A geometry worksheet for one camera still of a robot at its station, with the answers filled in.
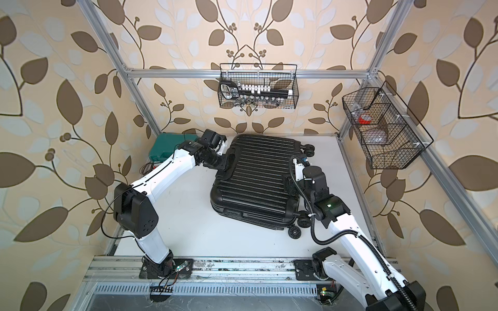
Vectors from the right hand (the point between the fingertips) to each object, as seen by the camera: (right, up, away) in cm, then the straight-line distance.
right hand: (290, 174), depth 77 cm
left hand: (-28, +5, +9) cm, 30 cm away
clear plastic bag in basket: (+31, +15, -5) cm, 35 cm away
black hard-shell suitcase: (-15, -6, -5) cm, 17 cm away
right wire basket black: (+38, +16, -3) cm, 41 cm away
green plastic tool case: (-66, +14, +34) cm, 76 cm away
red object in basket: (+33, +23, +4) cm, 40 cm away
